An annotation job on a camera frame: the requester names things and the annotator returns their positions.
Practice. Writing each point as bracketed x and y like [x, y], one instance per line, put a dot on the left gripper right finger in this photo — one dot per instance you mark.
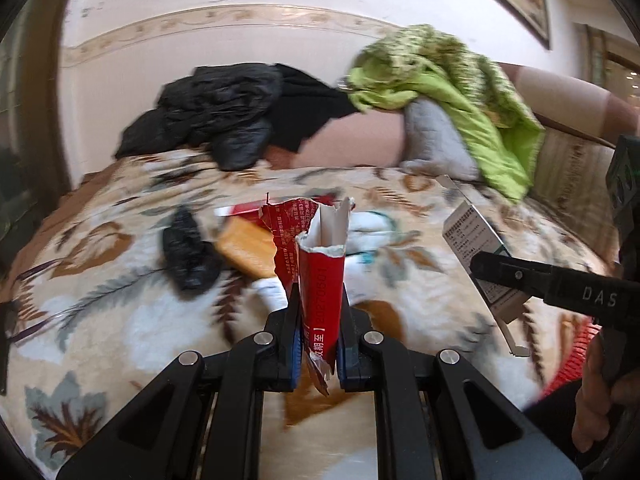
[437, 417]

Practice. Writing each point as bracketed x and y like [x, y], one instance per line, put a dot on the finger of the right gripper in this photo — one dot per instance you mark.
[587, 293]

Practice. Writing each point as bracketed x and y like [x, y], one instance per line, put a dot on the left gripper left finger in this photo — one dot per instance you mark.
[199, 418]

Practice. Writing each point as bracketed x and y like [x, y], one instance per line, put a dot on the black plastic bag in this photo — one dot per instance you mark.
[191, 261]

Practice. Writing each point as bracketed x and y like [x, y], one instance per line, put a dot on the orange box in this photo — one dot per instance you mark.
[247, 247]

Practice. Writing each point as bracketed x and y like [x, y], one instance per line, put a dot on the white sock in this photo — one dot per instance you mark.
[368, 232]

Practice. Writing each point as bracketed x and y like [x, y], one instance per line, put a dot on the red cigarette box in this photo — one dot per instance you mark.
[254, 206]

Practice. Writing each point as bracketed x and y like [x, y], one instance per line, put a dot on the torn red snack box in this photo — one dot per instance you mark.
[311, 241]

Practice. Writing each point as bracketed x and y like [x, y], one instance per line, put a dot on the red plastic trash basket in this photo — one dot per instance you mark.
[575, 336]

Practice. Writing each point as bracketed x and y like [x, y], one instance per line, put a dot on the person's right hand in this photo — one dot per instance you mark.
[595, 399]

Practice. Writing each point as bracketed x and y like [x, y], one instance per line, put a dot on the striped brown headboard cushion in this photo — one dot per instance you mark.
[582, 123]

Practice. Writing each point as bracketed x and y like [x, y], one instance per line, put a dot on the leaf-patterned beige blanket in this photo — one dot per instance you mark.
[102, 318]

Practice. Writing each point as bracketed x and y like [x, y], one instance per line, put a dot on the black phone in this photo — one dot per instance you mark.
[8, 319]

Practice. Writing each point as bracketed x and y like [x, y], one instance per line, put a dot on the grey quilted pillow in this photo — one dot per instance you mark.
[434, 146]

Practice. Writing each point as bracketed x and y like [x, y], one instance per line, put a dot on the green patterned quilt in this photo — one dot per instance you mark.
[500, 131]

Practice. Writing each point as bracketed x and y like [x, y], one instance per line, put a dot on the black puffer jacket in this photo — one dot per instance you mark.
[220, 108]

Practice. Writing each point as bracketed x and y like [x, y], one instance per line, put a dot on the black cloth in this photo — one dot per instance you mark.
[304, 107]

